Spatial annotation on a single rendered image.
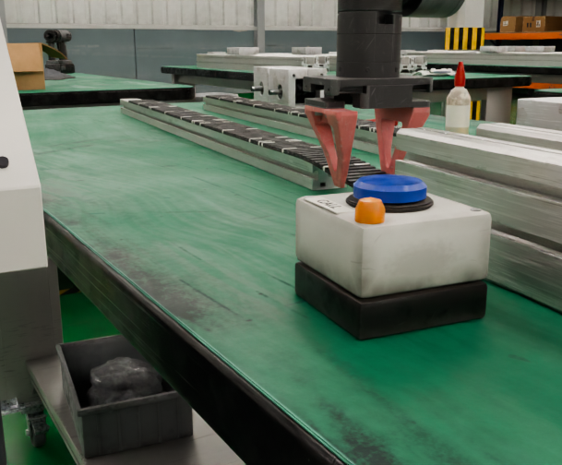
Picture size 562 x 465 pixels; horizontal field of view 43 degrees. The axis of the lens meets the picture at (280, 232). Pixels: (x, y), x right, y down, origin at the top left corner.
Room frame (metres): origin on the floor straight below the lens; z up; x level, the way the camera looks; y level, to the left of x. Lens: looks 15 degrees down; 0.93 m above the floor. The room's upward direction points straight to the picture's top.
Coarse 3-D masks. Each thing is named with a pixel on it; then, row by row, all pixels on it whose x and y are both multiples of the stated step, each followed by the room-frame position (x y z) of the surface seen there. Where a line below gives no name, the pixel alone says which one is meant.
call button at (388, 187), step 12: (360, 180) 0.39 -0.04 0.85; (372, 180) 0.39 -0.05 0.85; (384, 180) 0.39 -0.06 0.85; (396, 180) 0.39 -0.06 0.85; (408, 180) 0.39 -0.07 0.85; (420, 180) 0.39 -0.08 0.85; (360, 192) 0.38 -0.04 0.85; (372, 192) 0.37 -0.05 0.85; (384, 192) 0.37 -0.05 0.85; (396, 192) 0.37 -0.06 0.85; (408, 192) 0.37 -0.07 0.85; (420, 192) 0.38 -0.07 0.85
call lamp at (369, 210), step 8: (360, 200) 0.35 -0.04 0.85; (368, 200) 0.35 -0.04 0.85; (376, 200) 0.35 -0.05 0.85; (360, 208) 0.35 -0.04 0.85; (368, 208) 0.34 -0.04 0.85; (376, 208) 0.34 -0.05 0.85; (384, 208) 0.35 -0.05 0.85; (360, 216) 0.35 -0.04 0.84; (368, 216) 0.34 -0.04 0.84; (376, 216) 0.34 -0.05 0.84; (384, 216) 0.35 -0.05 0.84
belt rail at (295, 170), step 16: (128, 112) 1.53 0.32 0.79; (144, 112) 1.40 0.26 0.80; (176, 128) 1.19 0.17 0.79; (192, 128) 1.11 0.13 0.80; (208, 144) 1.04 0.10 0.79; (224, 144) 0.99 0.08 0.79; (240, 144) 0.92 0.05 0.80; (240, 160) 0.92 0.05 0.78; (256, 160) 0.87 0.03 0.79; (272, 160) 0.84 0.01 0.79; (288, 160) 0.78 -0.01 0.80; (288, 176) 0.78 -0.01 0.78; (304, 176) 0.75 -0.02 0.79; (320, 176) 0.73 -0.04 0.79
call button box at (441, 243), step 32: (352, 192) 0.42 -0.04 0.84; (320, 224) 0.38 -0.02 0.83; (352, 224) 0.35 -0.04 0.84; (384, 224) 0.34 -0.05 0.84; (416, 224) 0.35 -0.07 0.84; (448, 224) 0.36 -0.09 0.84; (480, 224) 0.37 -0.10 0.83; (320, 256) 0.38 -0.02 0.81; (352, 256) 0.35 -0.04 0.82; (384, 256) 0.34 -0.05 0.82; (416, 256) 0.35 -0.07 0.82; (448, 256) 0.36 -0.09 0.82; (480, 256) 0.37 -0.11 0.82; (320, 288) 0.38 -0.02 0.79; (352, 288) 0.35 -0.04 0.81; (384, 288) 0.34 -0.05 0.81; (416, 288) 0.35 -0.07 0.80; (448, 288) 0.36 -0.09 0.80; (480, 288) 0.37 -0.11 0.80; (352, 320) 0.34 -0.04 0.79; (384, 320) 0.34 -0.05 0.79; (416, 320) 0.35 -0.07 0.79; (448, 320) 0.36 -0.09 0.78
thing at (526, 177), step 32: (416, 128) 0.53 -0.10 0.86; (480, 128) 0.56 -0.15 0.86; (512, 128) 0.53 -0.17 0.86; (416, 160) 0.53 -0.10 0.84; (448, 160) 0.47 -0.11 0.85; (480, 160) 0.44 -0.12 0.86; (512, 160) 0.42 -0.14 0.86; (544, 160) 0.40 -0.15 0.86; (448, 192) 0.47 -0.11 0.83; (480, 192) 0.44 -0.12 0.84; (512, 192) 0.42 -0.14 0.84; (544, 192) 0.41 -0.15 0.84; (512, 224) 0.41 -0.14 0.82; (544, 224) 0.39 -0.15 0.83; (512, 256) 0.41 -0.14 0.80; (544, 256) 0.39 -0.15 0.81; (512, 288) 0.41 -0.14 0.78; (544, 288) 0.39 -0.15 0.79
